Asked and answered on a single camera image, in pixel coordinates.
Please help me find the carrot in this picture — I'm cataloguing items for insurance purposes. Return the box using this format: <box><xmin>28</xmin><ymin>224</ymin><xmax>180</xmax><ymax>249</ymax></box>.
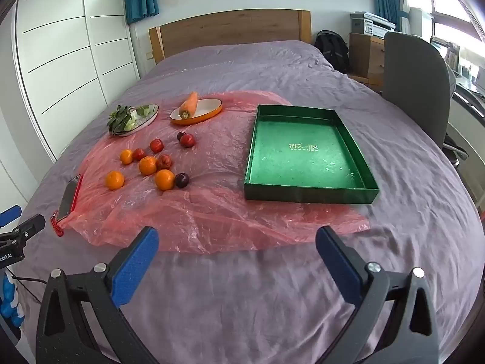
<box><xmin>179</xmin><ymin>91</ymin><xmax>199</xmax><ymax>119</ymax></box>

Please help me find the pink plastic sheet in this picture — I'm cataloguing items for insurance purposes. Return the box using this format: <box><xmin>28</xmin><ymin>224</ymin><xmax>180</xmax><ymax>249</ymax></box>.
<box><xmin>57</xmin><ymin>90</ymin><xmax>371</xmax><ymax>255</ymax></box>

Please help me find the orange oval dish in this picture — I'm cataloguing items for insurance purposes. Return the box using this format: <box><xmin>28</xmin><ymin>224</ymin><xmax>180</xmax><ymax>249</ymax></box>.
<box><xmin>170</xmin><ymin>99</ymin><xmax>223</xmax><ymax>126</ymax></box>

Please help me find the smartphone with red case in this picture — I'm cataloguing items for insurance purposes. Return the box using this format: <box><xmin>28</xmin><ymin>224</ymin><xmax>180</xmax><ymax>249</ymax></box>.
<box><xmin>50</xmin><ymin>174</ymin><xmax>84</xmax><ymax>237</ymax></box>

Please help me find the leafy bok choy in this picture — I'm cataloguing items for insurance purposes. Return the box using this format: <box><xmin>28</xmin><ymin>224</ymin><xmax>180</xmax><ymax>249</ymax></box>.
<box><xmin>108</xmin><ymin>105</ymin><xmax>137</xmax><ymax>136</ymax></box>

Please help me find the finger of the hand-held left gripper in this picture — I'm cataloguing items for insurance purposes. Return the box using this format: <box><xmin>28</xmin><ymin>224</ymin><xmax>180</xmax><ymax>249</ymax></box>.
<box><xmin>0</xmin><ymin>214</ymin><xmax>46</xmax><ymax>251</ymax></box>
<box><xmin>0</xmin><ymin>205</ymin><xmax>22</xmax><ymax>227</ymax></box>

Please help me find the white plate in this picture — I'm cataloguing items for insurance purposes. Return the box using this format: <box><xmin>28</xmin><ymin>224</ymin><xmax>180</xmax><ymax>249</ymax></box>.
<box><xmin>109</xmin><ymin>104</ymin><xmax>159</xmax><ymax>137</ymax></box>

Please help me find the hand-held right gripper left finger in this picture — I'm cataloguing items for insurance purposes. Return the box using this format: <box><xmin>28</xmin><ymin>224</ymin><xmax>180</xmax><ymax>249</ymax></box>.
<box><xmin>36</xmin><ymin>226</ymin><xmax>160</xmax><ymax>364</ymax></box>

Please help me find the white printer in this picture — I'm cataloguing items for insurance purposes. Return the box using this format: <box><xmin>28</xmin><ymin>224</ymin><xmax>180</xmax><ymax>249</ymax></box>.
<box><xmin>363</xmin><ymin>12</ymin><xmax>396</xmax><ymax>38</ymax></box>

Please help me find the person's left hand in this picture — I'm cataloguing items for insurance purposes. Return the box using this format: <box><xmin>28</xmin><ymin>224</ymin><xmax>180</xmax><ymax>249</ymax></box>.
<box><xmin>0</xmin><ymin>271</ymin><xmax>24</xmax><ymax>329</ymax></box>

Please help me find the white wardrobe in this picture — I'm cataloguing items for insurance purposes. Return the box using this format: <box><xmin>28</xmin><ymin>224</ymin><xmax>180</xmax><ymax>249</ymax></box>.
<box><xmin>0</xmin><ymin>0</ymin><xmax>139</xmax><ymax>160</ymax></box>

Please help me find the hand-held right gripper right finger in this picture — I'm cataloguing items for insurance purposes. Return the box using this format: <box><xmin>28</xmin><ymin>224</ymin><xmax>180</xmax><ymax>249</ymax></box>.
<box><xmin>315</xmin><ymin>226</ymin><xmax>442</xmax><ymax>364</ymax></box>

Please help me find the grey chair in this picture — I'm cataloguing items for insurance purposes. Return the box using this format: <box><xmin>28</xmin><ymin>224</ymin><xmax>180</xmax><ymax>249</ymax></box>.
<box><xmin>381</xmin><ymin>31</ymin><xmax>468</xmax><ymax>165</ymax></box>

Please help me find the wooden nightstand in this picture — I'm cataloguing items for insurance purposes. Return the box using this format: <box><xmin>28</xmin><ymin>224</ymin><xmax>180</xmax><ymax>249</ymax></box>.
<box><xmin>348</xmin><ymin>32</ymin><xmax>386</xmax><ymax>92</ymax></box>

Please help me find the green tray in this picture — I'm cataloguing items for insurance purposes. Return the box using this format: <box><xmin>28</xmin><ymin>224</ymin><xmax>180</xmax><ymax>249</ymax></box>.
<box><xmin>243</xmin><ymin>104</ymin><xmax>380</xmax><ymax>204</ymax></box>

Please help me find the wooden headboard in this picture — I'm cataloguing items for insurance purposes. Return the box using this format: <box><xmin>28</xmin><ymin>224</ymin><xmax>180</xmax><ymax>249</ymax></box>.
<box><xmin>149</xmin><ymin>9</ymin><xmax>312</xmax><ymax>65</ymax></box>

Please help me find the black backpack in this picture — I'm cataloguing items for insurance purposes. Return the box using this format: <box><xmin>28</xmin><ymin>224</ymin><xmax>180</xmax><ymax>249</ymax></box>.
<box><xmin>314</xmin><ymin>29</ymin><xmax>350</xmax><ymax>72</ymax></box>

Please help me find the black cable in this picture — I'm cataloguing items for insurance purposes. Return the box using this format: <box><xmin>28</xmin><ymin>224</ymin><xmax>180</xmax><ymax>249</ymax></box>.
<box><xmin>8</xmin><ymin>275</ymin><xmax>50</xmax><ymax>306</ymax></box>

